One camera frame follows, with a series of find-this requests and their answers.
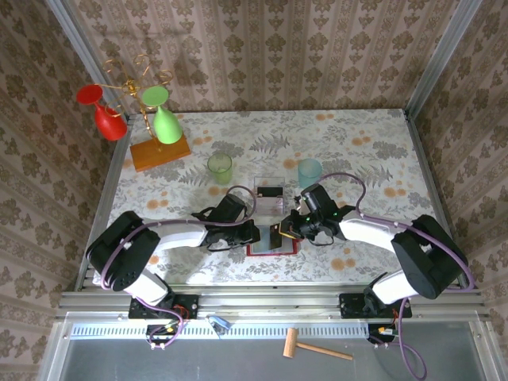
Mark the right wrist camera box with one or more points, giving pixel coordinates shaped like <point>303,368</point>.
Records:
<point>317,198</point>

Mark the aluminium corner post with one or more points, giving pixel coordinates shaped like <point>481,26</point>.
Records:
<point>440,51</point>
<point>75,47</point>

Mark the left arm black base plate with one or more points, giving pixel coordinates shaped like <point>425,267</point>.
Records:
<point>190,303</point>

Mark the red leather card holder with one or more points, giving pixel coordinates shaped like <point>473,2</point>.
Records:
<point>285,246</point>

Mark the grey metal shelf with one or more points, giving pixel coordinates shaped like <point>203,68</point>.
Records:
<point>198,361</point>

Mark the clear acrylic card stand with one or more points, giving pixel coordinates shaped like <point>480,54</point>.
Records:
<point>270,180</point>

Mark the blue translucent plastic cup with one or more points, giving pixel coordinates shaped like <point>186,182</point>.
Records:
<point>309,172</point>

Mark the green translucent plastic cup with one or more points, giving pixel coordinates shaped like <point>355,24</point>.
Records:
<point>219,168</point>

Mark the aluminium table side rail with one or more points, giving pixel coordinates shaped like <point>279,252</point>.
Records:
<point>114,166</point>
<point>424,166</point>

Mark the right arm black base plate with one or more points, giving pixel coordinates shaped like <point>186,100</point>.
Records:
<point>349,305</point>

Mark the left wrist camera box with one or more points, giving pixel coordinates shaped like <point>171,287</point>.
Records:
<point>232,207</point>

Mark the orange wooden rack base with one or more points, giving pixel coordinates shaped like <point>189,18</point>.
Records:
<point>158,156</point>

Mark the aluminium table edge rail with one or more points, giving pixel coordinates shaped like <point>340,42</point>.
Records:
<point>278,303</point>

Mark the red plastic wine glass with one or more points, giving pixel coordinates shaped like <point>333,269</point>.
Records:
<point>109,123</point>

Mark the wooden mallet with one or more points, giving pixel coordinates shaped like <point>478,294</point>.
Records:
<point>291,343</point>

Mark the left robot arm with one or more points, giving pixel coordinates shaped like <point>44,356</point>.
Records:
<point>119,254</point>

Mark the green plastic wine glass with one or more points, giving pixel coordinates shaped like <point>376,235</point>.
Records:
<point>166,127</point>

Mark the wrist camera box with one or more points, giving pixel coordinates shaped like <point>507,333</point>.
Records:
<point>232,207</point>
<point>317,198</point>

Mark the pink plastic card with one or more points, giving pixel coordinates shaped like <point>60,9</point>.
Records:
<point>270,206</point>

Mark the blue white clip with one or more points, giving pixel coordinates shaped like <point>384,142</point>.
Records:
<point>222,322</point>

